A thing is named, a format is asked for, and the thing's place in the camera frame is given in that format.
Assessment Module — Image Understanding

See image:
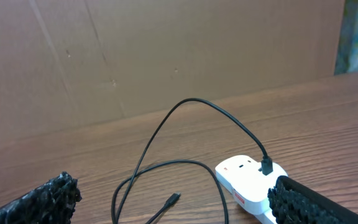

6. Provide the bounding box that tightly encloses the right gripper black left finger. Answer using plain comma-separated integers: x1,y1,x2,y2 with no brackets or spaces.
0,172,82,224

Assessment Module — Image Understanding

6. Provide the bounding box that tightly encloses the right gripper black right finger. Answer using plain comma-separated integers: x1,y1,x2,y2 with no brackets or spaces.
268,175,358,224

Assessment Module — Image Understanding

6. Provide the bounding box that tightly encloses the white USB charger adapter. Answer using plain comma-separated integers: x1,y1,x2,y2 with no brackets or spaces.
215,155,287,215

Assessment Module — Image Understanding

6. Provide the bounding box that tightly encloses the white power strip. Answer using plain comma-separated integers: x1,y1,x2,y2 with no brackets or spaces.
254,208,277,224

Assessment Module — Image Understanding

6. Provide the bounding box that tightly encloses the brown cardboard backdrop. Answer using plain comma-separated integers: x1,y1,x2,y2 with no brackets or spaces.
0,0,344,142

